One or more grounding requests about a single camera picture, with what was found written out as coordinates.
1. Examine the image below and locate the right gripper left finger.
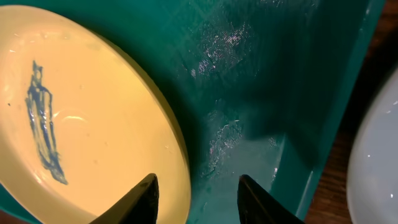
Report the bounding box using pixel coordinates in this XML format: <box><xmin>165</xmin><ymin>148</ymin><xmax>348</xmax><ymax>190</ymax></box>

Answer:
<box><xmin>90</xmin><ymin>173</ymin><xmax>159</xmax><ymax>224</ymax></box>

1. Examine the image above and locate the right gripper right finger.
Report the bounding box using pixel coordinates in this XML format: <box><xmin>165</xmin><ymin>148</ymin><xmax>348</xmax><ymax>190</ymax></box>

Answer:
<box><xmin>237</xmin><ymin>174</ymin><xmax>304</xmax><ymax>224</ymax></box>

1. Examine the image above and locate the yellow plate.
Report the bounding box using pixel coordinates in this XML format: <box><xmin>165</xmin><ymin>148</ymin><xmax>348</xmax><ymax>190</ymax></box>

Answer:
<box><xmin>1</xmin><ymin>5</ymin><xmax>191</xmax><ymax>223</ymax></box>

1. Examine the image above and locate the light blue plate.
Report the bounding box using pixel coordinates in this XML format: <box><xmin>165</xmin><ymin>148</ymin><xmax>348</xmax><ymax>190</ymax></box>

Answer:
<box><xmin>346</xmin><ymin>69</ymin><xmax>397</xmax><ymax>223</ymax></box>

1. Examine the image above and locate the teal tray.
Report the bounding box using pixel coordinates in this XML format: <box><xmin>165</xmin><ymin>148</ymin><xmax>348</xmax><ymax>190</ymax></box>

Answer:
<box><xmin>1</xmin><ymin>0</ymin><xmax>384</xmax><ymax>223</ymax></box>

